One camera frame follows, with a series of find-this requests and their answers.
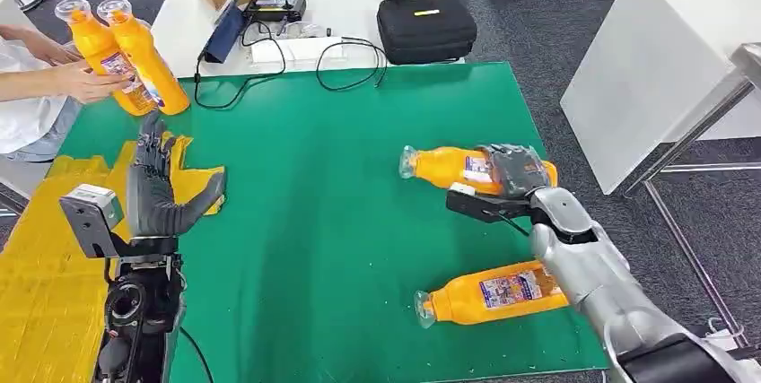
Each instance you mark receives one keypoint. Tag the steel table frame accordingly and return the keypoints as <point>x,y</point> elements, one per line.
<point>684,136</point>

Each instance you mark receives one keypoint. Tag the person's right hand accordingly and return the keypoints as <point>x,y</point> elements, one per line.
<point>89,83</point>

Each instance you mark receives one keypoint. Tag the person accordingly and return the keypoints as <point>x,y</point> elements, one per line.
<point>24,119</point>

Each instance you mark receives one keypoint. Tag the black zip case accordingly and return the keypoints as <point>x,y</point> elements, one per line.
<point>425,30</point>

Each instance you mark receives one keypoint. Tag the white flat box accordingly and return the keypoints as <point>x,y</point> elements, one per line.
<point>297,50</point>

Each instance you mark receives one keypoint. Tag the orange drink bottle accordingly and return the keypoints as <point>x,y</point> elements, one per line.
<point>89,41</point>
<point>142,50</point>
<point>464,306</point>
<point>443,169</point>

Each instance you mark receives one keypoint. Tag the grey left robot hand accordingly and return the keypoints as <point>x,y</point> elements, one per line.
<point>151,190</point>

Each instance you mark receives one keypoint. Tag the person's left hand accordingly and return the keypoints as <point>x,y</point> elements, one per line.
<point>56,52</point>

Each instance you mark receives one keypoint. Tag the white table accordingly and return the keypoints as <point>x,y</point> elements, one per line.
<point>351,6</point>

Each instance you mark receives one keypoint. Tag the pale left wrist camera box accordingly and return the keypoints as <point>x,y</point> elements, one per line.
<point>89,217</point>

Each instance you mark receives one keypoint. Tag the black handheld controller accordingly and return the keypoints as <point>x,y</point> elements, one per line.
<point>276,7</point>

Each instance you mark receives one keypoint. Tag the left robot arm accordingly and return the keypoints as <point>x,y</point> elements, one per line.
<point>142,309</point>

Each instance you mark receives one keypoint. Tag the green mat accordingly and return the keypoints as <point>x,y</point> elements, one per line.
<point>327,190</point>

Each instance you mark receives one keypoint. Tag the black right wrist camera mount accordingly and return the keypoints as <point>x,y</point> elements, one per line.
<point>481,205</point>

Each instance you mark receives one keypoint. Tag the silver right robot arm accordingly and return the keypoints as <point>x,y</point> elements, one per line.
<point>600,285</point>

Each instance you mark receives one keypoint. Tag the tablet with dark blue cover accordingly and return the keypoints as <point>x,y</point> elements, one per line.
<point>226,33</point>

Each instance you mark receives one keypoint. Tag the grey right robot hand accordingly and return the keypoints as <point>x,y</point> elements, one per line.
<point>517,169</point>

